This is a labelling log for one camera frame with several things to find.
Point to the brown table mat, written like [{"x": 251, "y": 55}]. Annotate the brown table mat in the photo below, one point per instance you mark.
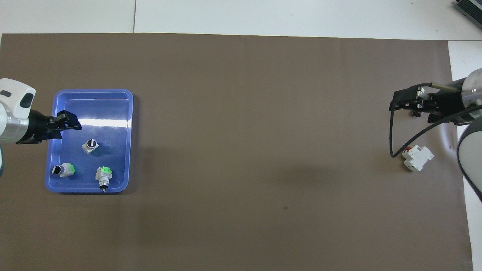
[{"x": 241, "y": 150}]

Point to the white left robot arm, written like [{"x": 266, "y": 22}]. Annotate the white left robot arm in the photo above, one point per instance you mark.
[{"x": 15, "y": 94}]

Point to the white red circuit breaker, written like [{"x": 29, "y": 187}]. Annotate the white red circuit breaker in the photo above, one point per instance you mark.
[{"x": 418, "y": 158}]

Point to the blue plastic tray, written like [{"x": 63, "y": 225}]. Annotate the blue plastic tray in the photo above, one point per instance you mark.
[{"x": 109, "y": 113}]

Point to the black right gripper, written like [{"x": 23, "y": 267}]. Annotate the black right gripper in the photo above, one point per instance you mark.
[{"x": 446, "y": 107}]

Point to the black electronics box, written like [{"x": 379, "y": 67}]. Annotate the black electronics box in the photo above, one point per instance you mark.
[{"x": 470, "y": 7}]

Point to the white black-knob rotary switch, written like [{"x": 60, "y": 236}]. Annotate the white black-knob rotary switch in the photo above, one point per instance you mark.
[{"x": 90, "y": 145}]

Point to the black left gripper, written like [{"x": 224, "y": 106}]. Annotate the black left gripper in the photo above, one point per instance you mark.
[{"x": 39, "y": 128}]

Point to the green-backed black-knob switch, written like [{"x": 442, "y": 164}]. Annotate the green-backed black-knob switch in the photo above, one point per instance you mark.
[{"x": 66, "y": 170}]

